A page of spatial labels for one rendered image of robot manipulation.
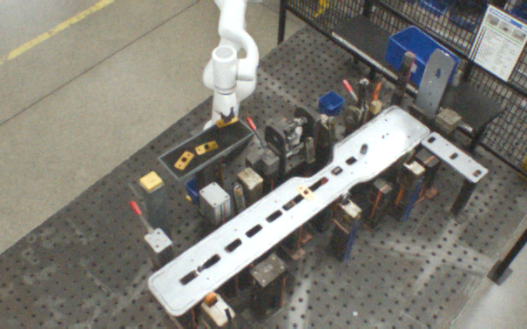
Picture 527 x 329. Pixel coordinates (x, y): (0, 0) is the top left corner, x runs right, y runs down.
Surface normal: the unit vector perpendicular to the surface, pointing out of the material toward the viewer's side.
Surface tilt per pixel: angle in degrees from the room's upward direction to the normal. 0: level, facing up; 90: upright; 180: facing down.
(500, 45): 90
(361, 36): 0
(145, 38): 0
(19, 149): 0
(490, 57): 90
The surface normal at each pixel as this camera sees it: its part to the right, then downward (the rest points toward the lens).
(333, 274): 0.03, -0.63
